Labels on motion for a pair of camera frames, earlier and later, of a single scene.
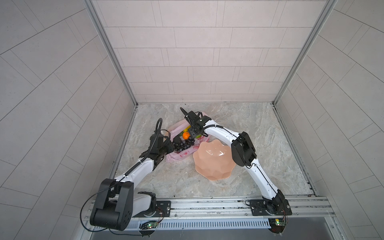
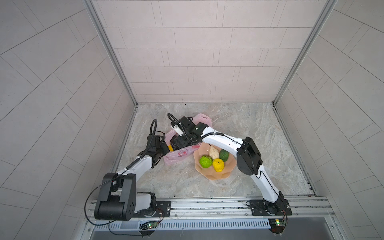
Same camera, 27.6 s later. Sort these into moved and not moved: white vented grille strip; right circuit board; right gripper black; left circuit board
Moved: right gripper black
Not moved: left circuit board; white vented grille strip; right circuit board
